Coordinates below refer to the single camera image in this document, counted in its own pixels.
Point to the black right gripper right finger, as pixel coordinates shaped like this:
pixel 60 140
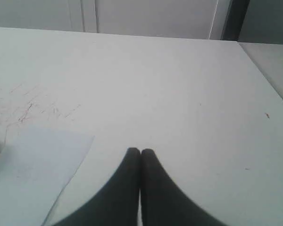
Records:
pixel 162 201

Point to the dark vertical post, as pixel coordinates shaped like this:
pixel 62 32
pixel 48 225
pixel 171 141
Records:
pixel 234 19

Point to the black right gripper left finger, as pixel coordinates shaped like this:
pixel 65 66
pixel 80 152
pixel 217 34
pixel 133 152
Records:
pixel 117 202

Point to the white paper sheet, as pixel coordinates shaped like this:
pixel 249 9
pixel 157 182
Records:
pixel 34 170

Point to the white cabinet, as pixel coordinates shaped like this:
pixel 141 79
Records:
pixel 193 19

